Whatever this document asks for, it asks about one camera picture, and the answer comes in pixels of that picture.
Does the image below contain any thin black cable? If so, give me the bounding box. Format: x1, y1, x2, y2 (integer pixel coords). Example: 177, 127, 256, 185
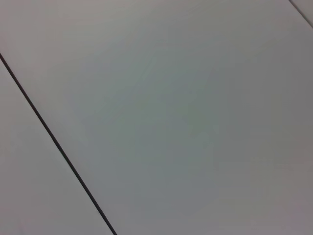
0, 51, 118, 235

